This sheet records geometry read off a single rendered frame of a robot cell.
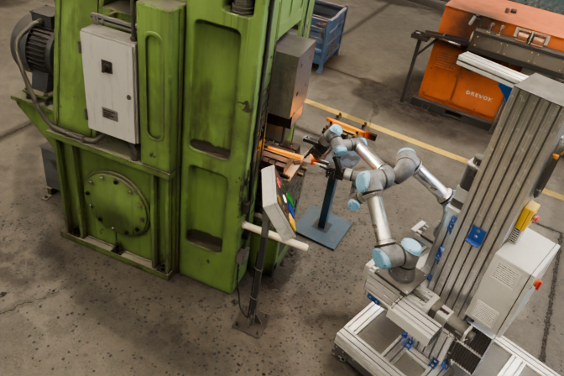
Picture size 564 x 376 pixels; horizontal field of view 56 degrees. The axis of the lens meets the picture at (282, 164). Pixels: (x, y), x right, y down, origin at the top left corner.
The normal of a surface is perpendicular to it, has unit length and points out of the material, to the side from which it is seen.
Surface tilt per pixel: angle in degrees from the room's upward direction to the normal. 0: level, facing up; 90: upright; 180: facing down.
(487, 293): 90
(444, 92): 90
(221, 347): 0
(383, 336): 0
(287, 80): 90
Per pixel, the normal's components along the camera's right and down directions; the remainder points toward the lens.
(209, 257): -0.36, 0.50
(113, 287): 0.13, -0.81
